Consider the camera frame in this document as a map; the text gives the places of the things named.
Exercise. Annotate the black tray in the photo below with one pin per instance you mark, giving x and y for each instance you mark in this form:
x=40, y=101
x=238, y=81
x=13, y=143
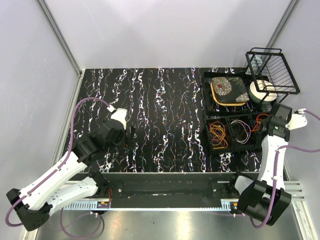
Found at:
x=214, y=109

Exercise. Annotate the right aluminium frame post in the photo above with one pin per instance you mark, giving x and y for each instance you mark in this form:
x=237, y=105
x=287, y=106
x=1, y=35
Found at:
x=286, y=16

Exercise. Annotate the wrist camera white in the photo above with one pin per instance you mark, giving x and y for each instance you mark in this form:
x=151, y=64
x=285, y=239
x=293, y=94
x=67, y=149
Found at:
x=118, y=114
x=298, y=120

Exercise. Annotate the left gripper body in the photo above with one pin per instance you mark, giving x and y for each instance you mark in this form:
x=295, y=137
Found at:
x=130, y=141

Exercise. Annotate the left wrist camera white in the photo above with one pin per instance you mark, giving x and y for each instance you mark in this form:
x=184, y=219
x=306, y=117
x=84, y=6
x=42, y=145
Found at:
x=118, y=114

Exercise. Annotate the black bin middle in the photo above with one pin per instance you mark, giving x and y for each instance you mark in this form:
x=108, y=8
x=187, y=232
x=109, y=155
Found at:
x=240, y=126

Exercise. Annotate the black marble pattern mat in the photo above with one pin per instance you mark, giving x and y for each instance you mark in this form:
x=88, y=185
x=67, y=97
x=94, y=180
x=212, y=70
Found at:
x=167, y=108

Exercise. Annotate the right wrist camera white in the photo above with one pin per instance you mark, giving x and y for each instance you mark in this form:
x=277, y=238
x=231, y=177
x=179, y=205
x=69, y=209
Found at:
x=298, y=120

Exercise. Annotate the black bin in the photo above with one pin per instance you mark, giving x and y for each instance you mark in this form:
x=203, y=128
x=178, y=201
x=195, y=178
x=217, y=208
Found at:
x=240, y=126
x=219, y=136
x=256, y=118

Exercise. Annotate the black bin right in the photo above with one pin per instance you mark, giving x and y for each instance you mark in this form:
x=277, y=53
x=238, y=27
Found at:
x=256, y=118

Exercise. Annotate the white plate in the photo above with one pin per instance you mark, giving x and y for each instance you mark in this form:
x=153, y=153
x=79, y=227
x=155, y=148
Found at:
x=265, y=92

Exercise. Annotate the aluminium frame post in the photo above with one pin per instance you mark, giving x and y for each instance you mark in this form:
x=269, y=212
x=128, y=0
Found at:
x=43, y=6
x=286, y=16

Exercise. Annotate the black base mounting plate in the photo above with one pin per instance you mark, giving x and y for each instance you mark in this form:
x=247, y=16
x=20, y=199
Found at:
x=204, y=184

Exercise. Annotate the left aluminium frame post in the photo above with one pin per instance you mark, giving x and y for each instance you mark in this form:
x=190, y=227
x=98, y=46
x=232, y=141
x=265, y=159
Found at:
x=43, y=6

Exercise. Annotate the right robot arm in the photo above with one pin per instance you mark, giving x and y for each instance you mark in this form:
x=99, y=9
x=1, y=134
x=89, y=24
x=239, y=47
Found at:
x=264, y=199

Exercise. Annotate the floral black cushion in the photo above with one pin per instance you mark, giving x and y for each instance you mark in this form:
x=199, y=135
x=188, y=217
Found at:
x=229, y=91

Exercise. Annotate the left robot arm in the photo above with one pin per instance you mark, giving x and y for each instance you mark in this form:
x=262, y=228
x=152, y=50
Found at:
x=35, y=203

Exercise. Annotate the black bin left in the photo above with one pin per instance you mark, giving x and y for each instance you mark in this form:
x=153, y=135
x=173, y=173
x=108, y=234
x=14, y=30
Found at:
x=219, y=136

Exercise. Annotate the black wire dish rack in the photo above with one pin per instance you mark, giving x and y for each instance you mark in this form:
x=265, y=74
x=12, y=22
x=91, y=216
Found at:
x=275, y=69

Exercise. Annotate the aluminium rail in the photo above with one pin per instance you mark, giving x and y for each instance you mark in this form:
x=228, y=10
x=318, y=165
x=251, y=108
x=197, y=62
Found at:
x=209, y=199

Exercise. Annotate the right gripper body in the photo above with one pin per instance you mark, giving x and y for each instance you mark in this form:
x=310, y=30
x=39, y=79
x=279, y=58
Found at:
x=265, y=120

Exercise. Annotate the white cup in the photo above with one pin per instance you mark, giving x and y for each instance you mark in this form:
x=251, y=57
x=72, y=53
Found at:
x=256, y=63

